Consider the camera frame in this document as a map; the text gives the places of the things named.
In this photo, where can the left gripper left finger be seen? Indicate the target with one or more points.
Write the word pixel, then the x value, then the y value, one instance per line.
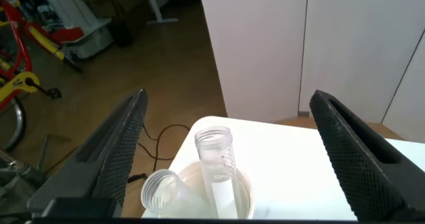
pixel 99 164

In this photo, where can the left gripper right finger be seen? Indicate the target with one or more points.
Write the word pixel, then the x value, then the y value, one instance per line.
pixel 368 164

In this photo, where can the blue pigment test tube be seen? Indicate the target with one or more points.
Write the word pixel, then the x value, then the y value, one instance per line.
pixel 162 190

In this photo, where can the red pigment test tube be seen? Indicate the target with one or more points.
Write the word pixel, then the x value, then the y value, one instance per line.
pixel 219 157

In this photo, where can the metal floor leg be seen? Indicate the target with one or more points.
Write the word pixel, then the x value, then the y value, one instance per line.
pixel 41 154

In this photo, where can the grey crate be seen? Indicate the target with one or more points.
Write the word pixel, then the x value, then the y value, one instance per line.
pixel 93 44

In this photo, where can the blue white paper cup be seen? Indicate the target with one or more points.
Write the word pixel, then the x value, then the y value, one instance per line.
pixel 247 197

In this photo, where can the yellow tool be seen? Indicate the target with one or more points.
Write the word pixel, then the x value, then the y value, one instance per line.
pixel 46 43

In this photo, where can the white folding partition screen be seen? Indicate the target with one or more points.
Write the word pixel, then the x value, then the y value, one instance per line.
pixel 299 51

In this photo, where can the red box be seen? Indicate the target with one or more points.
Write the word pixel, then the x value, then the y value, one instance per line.
pixel 68 34

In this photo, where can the red yellow bicycle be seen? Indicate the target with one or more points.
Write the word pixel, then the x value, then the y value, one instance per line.
pixel 20 51

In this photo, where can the white board with red line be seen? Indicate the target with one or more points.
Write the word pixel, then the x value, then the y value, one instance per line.
pixel 73 8

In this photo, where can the white standing desk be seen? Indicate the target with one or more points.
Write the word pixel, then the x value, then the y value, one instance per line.
pixel 156 8

